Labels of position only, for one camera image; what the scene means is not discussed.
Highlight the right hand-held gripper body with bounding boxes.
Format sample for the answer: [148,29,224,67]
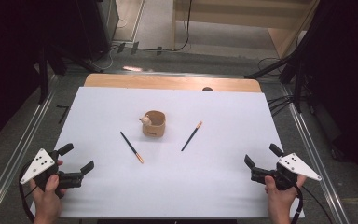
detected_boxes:
[250,152,323,191]

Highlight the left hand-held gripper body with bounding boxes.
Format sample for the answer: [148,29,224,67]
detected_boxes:
[19,147,86,200]

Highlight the black chopstick orange end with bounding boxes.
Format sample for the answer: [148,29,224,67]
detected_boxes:
[119,131,145,164]
[180,120,203,153]

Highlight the wooden cup with animal figurine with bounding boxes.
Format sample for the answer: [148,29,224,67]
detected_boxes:
[138,110,167,138]

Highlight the person's left hand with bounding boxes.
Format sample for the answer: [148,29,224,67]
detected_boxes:
[29,173,67,224]

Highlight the person's right hand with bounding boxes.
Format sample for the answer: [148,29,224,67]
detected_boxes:
[264,174,308,224]

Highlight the white table cover sheet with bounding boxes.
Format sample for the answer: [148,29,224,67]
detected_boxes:
[27,86,306,219]

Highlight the black metal stand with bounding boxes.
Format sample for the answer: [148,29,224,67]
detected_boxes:
[37,43,106,105]
[243,46,307,113]

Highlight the dark curtain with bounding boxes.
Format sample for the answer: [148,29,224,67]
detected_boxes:
[301,0,358,188]
[0,0,78,150]

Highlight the wooden table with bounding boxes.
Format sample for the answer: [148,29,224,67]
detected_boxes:
[83,73,263,93]

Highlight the black cabinet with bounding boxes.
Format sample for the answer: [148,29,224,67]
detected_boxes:
[76,0,120,62]

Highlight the light wooden furniture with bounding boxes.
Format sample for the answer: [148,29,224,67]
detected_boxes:
[172,0,321,59]

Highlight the aluminium floor rail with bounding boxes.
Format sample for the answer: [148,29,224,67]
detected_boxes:
[0,74,59,224]
[281,85,352,224]

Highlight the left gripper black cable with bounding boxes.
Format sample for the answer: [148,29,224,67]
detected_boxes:
[18,160,36,223]

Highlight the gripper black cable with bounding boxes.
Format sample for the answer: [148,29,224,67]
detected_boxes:
[18,160,36,223]
[290,181,304,224]

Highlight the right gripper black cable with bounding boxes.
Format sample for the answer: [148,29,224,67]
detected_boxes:
[290,181,304,224]

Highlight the thin black floor cable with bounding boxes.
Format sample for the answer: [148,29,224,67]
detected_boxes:
[301,186,334,224]

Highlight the bundle of black cables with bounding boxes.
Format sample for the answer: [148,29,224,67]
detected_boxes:
[267,94,295,119]

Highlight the hanging black cable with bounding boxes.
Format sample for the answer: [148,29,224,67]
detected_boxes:
[136,0,194,53]

